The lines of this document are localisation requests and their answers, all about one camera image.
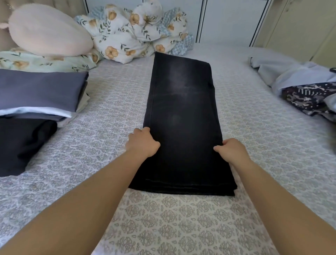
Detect black shorts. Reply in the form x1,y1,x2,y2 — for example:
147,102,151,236
0,117,58,178

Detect person's right hand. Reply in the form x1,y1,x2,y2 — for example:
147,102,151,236
213,138,253,171

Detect pink plush pillow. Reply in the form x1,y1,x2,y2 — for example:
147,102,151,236
0,4,94,57

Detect white door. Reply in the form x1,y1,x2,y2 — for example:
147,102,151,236
252,0,336,68

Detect floral bunched quilt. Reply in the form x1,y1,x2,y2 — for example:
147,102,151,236
167,8,195,57

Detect beige tufted headboard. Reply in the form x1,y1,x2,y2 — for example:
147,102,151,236
0,0,87,50

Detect grey printed t-shirt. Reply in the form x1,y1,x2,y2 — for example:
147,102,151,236
0,69,89,117

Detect person's left forearm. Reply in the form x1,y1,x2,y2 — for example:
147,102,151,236
0,150,145,255

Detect bed with grey patterned sheet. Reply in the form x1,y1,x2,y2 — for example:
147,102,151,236
0,43,336,255

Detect light lavender sunscreen jacket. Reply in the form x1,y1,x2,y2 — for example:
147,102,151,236
270,61,336,113

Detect person's right forearm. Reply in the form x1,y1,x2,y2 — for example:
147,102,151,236
231,160,336,255

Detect dark purple patterned garment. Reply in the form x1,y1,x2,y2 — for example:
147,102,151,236
281,81,336,123

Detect white printed t-shirt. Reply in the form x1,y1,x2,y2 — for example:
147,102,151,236
0,106,79,122

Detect floral pillow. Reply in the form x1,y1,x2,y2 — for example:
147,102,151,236
0,48,100,74

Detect white wardrobe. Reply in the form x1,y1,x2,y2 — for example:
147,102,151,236
84,0,274,47

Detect person's left hand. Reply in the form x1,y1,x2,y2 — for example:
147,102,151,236
124,126,161,161

